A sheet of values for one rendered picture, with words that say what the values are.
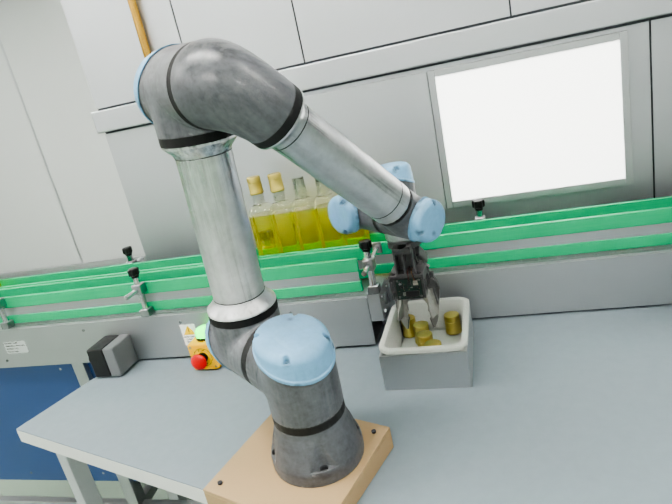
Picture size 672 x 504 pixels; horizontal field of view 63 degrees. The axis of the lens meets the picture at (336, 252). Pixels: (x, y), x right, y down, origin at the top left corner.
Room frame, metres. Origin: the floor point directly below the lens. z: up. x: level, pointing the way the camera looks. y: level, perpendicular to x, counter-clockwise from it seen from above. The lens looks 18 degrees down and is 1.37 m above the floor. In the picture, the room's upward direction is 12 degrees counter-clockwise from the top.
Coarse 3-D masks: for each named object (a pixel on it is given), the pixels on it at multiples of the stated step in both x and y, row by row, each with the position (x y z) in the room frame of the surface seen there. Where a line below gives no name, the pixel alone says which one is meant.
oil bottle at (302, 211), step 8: (296, 200) 1.33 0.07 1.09; (304, 200) 1.32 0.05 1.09; (312, 200) 1.33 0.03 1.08; (296, 208) 1.32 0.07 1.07; (304, 208) 1.32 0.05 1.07; (312, 208) 1.32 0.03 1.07; (296, 216) 1.32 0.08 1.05; (304, 216) 1.32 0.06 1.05; (312, 216) 1.31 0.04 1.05; (296, 224) 1.32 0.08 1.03; (304, 224) 1.32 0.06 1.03; (312, 224) 1.31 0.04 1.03; (296, 232) 1.33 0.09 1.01; (304, 232) 1.32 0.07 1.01; (312, 232) 1.31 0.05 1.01; (304, 240) 1.32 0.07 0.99; (312, 240) 1.31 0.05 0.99; (304, 248) 1.32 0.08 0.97; (312, 248) 1.32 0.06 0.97; (320, 248) 1.31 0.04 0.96
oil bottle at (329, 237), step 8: (320, 200) 1.30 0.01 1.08; (328, 200) 1.30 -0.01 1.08; (320, 208) 1.30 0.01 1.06; (320, 216) 1.30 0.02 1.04; (328, 216) 1.30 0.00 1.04; (320, 224) 1.30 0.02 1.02; (328, 224) 1.30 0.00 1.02; (320, 232) 1.30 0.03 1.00; (328, 232) 1.30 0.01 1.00; (336, 232) 1.29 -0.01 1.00; (320, 240) 1.31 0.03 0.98; (328, 240) 1.30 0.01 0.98; (336, 240) 1.29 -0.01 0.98
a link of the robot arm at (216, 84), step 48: (192, 48) 0.73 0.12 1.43; (240, 48) 0.74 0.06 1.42; (192, 96) 0.71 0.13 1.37; (240, 96) 0.70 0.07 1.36; (288, 96) 0.72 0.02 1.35; (288, 144) 0.74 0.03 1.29; (336, 144) 0.78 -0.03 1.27; (336, 192) 0.82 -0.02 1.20; (384, 192) 0.83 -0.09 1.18; (432, 240) 0.87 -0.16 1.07
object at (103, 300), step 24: (312, 264) 1.20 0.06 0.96; (336, 264) 1.19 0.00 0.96; (96, 288) 1.39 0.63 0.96; (120, 288) 1.37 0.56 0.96; (168, 288) 1.32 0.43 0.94; (192, 288) 1.30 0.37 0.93; (288, 288) 1.23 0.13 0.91; (312, 288) 1.21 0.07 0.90; (336, 288) 1.19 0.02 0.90; (360, 288) 1.17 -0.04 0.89; (24, 312) 1.47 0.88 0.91; (48, 312) 1.44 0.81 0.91; (72, 312) 1.42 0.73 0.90; (96, 312) 1.40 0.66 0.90; (120, 312) 1.37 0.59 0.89
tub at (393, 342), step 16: (416, 304) 1.15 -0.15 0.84; (448, 304) 1.12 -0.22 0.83; (464, 304) 1.08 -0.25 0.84; (416, 320) 1.14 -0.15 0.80; (464, 320) 1.01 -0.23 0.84; (384, 336) 1.02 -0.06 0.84; (400, 336) 1.11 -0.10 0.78; (448, 336) 1.09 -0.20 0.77; (464, 336) 0.95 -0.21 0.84; (384, 352) 0.96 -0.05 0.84; (400, 352) 0.95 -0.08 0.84; (416, 352) 0.94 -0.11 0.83
